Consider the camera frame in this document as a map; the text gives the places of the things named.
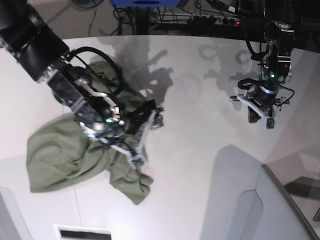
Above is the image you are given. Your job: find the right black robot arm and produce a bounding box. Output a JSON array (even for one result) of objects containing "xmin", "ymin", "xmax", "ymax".
[{"xmin": 0, "ymin": 0, "xmax": 163, "ymax": 169}]

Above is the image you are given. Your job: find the blue box with oval hole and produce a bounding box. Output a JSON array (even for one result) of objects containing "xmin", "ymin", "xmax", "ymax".
[{"xmin": 110, "ymin": 0, "xmax": 180, "ymax": 8}]

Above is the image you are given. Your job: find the black table leg post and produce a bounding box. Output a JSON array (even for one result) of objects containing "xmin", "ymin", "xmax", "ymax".
[{"xmin": 134, "ymin": 7, "xmax": 152, "ymax": 35}]

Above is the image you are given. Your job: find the black power strip red light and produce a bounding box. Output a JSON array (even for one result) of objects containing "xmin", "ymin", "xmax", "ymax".
[{"xmin": 188, "ymin": 15, "xmax": 241, "ymax": 26}]

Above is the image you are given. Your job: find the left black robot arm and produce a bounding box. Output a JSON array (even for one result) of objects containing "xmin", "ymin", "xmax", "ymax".
[{"xmin": 230, "ymin": 0, "xmax": 320, "ymax": 130}]

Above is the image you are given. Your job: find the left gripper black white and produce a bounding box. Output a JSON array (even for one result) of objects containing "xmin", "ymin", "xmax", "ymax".
[{"xmin": 229, "ymin": 86, "xmax": 288, "ymax": 129}]

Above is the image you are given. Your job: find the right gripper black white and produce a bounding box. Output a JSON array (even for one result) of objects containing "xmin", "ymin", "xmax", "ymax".
[{"xmin": 89, "ymin": 99, "xmax": 164, "ymax": 169}]

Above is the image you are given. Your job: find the white curved panel right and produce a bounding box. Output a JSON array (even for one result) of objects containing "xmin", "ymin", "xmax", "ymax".
[{"xmin": 234, "ymin": 164, "xmax": 318, "ymax": 240}]

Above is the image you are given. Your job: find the olive green t-shirt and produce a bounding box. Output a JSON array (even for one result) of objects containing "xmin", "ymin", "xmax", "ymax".
[{"xmin": 26, "ymin": 61, "xmax": 155, "ymax": 206}]

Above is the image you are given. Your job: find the white panel left corner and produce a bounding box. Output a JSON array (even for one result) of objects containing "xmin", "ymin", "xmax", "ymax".
[{"xmin": 0, "ymin": 187, "xmax": 33, "ymax": 240}]

